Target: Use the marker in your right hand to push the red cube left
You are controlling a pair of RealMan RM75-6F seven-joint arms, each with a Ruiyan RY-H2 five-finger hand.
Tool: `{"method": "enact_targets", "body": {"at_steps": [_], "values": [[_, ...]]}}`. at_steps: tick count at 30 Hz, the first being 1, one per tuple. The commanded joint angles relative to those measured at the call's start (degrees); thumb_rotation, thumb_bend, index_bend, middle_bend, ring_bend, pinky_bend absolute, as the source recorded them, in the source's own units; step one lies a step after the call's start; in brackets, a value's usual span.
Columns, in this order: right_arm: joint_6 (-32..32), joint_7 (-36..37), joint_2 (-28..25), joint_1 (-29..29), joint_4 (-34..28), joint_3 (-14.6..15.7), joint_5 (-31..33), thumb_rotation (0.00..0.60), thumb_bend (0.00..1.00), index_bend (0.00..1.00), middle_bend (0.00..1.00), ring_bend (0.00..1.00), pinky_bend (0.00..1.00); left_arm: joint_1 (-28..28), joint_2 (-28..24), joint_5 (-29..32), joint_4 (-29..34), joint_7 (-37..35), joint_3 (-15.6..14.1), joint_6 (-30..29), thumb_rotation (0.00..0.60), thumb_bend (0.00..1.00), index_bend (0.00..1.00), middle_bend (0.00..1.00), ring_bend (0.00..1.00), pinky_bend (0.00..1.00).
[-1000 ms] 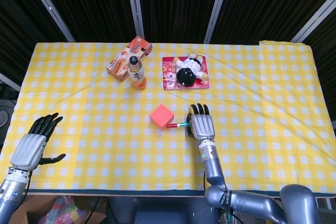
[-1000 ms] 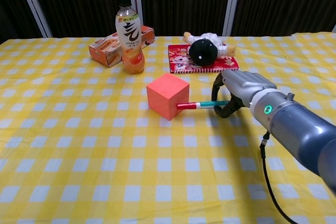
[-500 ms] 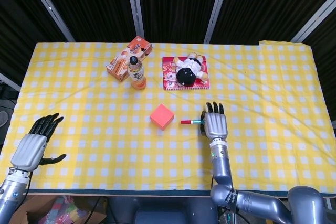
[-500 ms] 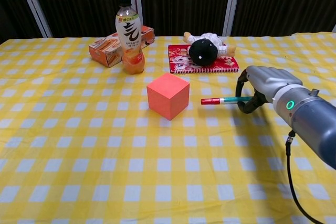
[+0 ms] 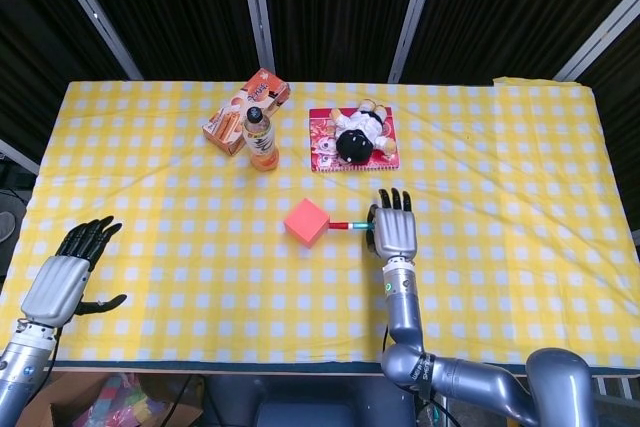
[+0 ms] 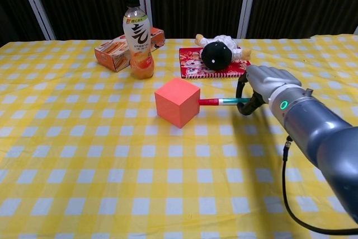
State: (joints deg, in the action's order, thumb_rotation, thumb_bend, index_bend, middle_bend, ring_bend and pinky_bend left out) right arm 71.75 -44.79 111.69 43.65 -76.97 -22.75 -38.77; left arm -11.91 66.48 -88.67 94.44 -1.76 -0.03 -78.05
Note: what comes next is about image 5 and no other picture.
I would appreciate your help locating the plush doll white outfit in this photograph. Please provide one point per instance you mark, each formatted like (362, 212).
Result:
(357, 134)

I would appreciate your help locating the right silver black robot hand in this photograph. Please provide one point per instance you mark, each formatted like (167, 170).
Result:
(395, 232)

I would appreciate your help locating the cardboard box with colourful contents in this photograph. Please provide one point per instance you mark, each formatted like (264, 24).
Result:
(100, 399)

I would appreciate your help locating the red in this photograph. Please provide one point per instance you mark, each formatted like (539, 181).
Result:
(350, 225)

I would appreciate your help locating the grey metal frame post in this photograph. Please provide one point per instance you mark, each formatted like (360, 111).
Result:
(257, 9)
(597, 42)
(17, 157)
(414, 14)
(92, 12)

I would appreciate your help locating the orange drink bottle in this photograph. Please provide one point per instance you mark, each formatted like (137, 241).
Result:
(260, 139)

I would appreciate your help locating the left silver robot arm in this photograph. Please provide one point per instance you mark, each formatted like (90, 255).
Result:
(25, 372)

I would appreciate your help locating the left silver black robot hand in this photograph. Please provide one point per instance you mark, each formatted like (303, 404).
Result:
(57, 287)

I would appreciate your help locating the red floral spiral notebook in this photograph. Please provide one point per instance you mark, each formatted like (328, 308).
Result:
(325, 147)

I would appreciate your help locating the orange snack box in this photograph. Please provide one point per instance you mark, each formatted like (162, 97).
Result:
(245, 112)

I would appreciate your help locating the yellow white checkered tablecloth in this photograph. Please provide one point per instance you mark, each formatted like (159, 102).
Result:
(200, 287)

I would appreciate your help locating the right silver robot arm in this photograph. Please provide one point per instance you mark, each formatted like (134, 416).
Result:
(450, 347)

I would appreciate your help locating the orange-pink sticky note block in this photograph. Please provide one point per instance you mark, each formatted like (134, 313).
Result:
(306, 224)

